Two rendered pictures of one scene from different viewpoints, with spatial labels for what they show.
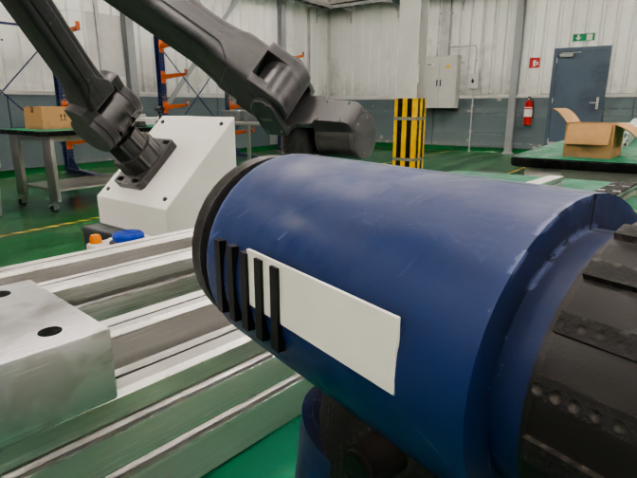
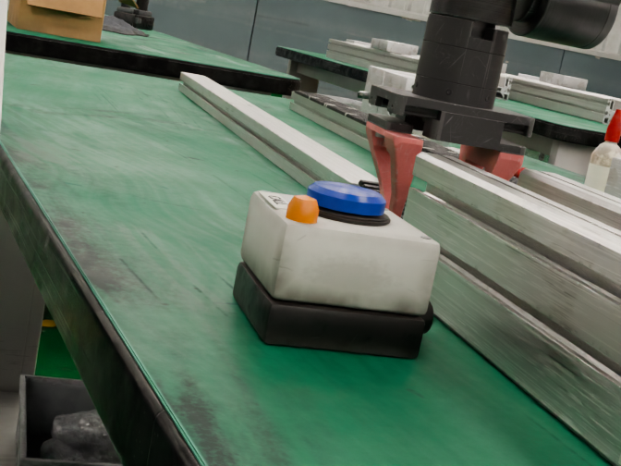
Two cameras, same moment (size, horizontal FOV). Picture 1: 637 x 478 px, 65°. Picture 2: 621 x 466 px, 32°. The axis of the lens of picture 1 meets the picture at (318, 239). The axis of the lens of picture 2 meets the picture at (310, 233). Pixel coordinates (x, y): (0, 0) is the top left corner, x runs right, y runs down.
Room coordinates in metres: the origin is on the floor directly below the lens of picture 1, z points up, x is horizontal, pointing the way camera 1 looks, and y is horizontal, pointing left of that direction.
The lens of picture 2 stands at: (0.37, 0.72, 0.93)
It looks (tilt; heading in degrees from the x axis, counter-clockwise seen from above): 11 degrees down; 301
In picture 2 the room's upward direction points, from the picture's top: 11 degrees clockwise
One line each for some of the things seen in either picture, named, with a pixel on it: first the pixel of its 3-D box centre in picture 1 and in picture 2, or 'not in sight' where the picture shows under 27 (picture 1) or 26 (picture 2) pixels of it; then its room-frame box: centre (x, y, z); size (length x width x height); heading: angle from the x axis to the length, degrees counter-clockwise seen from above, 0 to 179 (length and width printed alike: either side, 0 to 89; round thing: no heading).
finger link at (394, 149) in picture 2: not in sight; (420, 172); (0.70, 0.03, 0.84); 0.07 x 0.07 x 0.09; 48
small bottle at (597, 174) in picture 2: not in sight; (606, 159); (0.75, -0.55, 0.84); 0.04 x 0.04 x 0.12
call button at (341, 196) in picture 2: (128, 239); (345, 206); (0.63, 0.25, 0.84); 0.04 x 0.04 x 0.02
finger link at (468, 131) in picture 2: not in sight; (452, 177); (0.68, 0.01, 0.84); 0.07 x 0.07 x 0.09; 48
